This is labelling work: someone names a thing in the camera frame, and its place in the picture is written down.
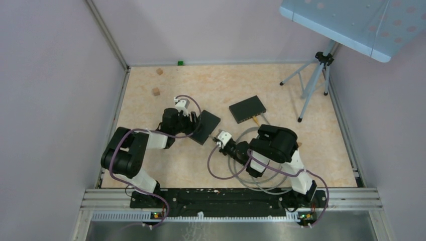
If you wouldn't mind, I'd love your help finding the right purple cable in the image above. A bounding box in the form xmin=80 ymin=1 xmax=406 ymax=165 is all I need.
xmin=206 ymin=145 xmax=330 ymax=228

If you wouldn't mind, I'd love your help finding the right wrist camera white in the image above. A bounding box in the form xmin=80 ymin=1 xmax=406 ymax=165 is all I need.
xmin=214 ymin=130 xmax=232 ymax=149

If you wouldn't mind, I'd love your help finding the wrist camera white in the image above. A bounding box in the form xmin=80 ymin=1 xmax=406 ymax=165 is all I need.
xmin=214 ymin=130 xmax=232 ymax=149
xmin=174 ymin=97 xmax=190 ymax=116

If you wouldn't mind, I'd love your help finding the wooden cube near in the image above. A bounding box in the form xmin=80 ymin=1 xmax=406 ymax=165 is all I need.
xmin=152 ymin=87 xmax=161 ymax=96

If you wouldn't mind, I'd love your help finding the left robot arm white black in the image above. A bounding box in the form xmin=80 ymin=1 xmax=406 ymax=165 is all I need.
xmin=100 ymin=108 xmax=201 ymax=208

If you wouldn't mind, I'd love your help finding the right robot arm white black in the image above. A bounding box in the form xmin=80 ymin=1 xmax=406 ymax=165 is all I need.
xmin=214 ymin=125 xmax=317 ymax=207

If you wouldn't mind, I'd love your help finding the purple cable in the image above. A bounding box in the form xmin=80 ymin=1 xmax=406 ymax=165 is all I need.
xmin=206 ymin=145 xmax=330 ymax=228
xmin=108 ymin=95 xmax=202 ymax=230

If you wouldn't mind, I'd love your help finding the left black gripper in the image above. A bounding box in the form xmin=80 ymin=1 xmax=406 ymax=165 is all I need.
xmin=173 ymin=111 xmax=204 ymax=135

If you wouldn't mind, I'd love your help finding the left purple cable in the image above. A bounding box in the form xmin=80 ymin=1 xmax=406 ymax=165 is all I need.
xmin=108 ymin=95 xmax=202 ymax=230

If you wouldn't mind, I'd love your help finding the white slotted cable duct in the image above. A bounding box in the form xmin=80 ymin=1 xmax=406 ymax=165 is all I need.
xmin=91 ymin=211 xmax=300 ymax=222

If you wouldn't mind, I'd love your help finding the black network switch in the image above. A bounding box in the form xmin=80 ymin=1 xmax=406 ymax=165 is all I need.
xmin=190 ymin=110 xmax=221 ymax=145
xmin=229 ymin=95 xmax=267 ymax=124

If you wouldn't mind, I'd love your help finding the light blue perforated board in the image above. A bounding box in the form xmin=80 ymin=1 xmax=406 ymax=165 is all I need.
xmin=279 ymin=0 xmax=425 ymax=63

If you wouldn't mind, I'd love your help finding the grey ethernet cable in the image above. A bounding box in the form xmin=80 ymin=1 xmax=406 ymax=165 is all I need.
xmin=228 ymin=113 xmax=293 ymax=196

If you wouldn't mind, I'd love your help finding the grey tripod stand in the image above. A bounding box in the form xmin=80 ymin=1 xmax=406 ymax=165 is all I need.
xmin=279 ymin=40 xmax=339 ymax=123

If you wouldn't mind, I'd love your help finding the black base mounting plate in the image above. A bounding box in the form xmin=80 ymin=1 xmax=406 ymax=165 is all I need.
xmin=130 ymin=188 xmax=326 ymax=217

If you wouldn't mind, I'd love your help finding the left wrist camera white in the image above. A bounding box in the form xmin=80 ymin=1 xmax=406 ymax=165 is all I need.
xmin=174 ymin=97 xmax=190 ymax=116

